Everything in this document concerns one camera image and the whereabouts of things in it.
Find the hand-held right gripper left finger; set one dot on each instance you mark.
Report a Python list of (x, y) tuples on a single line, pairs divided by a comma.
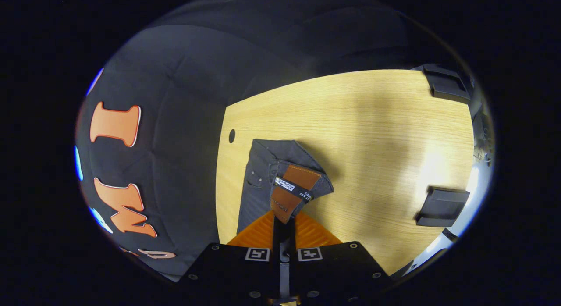
[(232, 271)]

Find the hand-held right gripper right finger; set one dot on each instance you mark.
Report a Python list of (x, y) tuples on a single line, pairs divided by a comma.
[(337, 271)]

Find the dark jeans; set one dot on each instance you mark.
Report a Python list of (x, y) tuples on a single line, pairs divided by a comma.
[(263, 165)]

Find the black rectangular block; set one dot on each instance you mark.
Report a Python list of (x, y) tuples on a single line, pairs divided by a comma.
[(442, 207), (447, 84)]

